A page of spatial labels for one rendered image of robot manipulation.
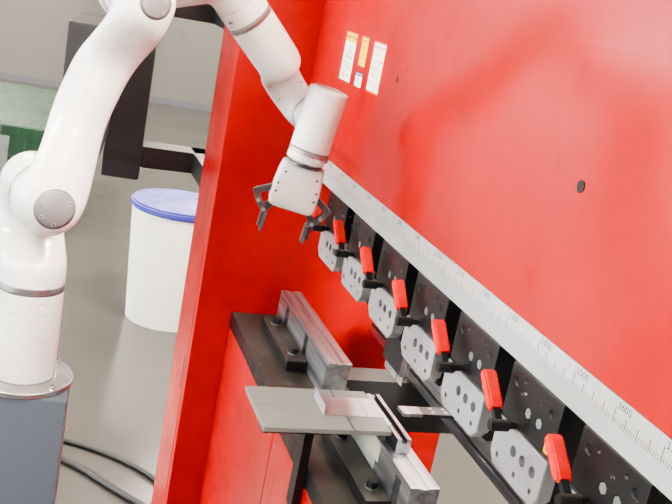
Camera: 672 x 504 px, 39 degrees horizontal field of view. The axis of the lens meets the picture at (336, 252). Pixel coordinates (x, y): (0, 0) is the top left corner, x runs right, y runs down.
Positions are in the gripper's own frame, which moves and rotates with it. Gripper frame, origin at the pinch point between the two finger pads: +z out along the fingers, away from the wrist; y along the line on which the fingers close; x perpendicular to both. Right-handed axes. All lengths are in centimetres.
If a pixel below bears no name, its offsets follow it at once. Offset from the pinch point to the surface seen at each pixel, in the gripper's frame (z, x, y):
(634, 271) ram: -31, 85, -34
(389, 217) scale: -11.3, 6.6, -19.3
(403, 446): 27, 27, -34
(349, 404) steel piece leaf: 27.0, 15.3, -23.2
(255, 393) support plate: 30.0, 16.1, -3.9
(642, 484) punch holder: -10, 97, -40
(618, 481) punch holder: -8, 94, -39
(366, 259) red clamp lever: -1.8, 8.2, -17.5
